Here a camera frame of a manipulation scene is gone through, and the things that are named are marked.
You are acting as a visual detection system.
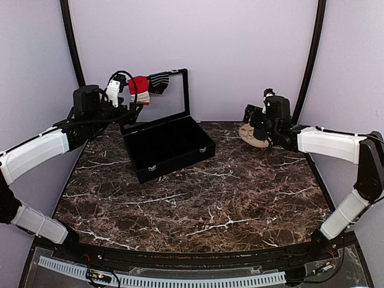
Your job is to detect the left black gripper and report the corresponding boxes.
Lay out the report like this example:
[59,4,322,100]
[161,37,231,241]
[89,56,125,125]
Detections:
[87,97,142,133]

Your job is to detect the black white striped sock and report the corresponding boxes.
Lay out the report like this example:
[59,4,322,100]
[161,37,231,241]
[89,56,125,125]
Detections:
[147,71,169,95]

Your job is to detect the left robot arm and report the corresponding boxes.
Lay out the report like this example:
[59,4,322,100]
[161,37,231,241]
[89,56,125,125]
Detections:
[1,80,143,262]

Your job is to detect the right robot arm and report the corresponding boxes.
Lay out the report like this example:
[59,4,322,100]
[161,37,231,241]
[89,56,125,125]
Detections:
[243,94,383,260]

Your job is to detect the beige ceramic saucer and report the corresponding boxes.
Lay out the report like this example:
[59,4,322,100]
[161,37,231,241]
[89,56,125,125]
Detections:
[238,124,269,148]

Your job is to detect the red and beige sock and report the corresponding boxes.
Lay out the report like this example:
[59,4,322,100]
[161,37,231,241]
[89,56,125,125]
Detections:
[128,76,150,106]

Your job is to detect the black display case box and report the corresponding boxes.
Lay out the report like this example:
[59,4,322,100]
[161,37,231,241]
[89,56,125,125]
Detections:
[120,68,216,184]

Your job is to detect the small green circuit board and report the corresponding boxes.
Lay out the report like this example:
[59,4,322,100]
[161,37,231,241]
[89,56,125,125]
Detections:
[85,269,112,284]

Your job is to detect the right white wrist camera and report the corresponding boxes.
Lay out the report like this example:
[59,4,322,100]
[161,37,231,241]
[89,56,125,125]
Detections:
[262,88,278,118]

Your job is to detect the left black frame post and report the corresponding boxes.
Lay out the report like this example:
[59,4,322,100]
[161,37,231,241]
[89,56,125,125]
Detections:
[59,0,86,87]

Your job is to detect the black frame post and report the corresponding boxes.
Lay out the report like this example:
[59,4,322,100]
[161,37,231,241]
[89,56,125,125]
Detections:
[292,0,326,124]
[59,0,86,87]

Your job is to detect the right black frame post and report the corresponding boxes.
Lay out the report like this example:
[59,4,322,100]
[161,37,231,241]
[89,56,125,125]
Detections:
[292,0,326,124]

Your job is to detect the black front rail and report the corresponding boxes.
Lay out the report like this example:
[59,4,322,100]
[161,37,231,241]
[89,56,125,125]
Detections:
[32,232,358,271]

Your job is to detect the white slotted cable duct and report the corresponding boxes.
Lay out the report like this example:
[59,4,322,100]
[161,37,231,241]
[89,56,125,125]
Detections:
[37,256,286,287]

